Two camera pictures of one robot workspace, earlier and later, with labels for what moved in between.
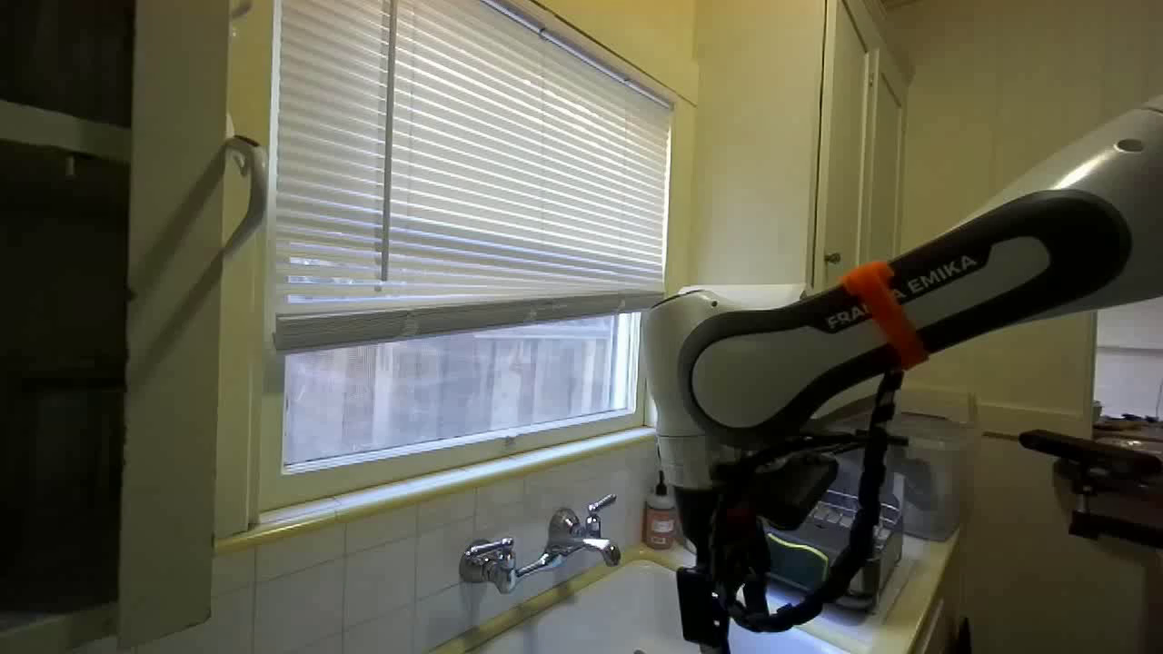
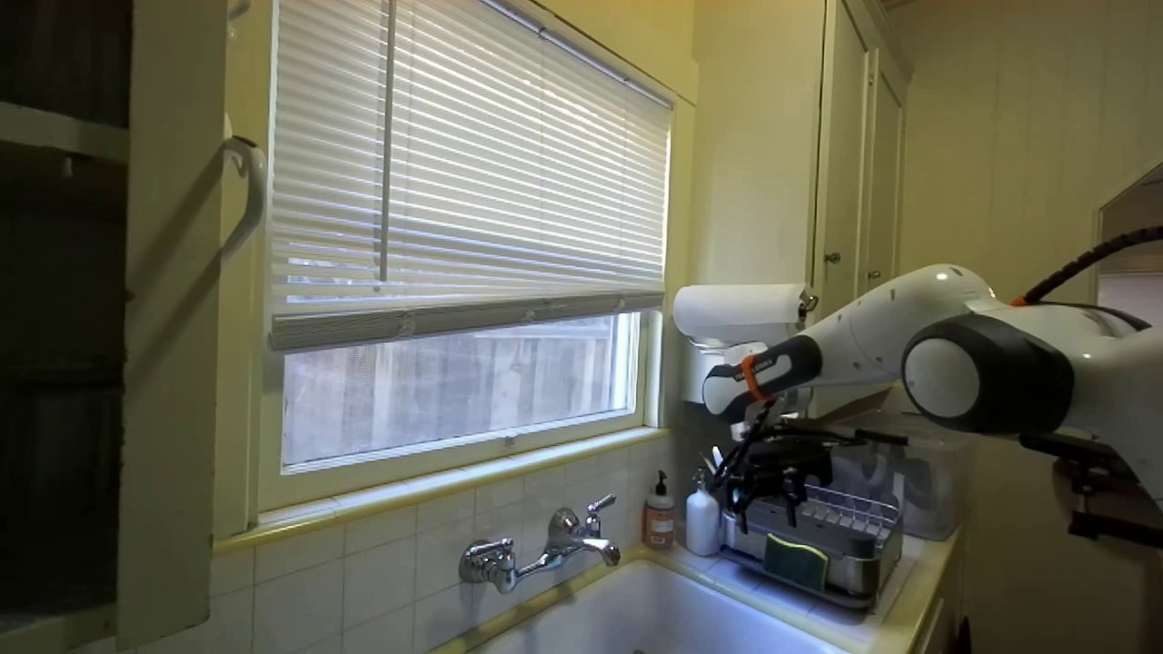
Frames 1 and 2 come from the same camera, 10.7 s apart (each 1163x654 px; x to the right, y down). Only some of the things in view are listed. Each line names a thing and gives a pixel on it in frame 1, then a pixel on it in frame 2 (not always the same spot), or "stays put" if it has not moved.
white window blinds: (451, 164) stays put
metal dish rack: (807, 536) stays put
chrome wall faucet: (492, 559) stays put
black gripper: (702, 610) → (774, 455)
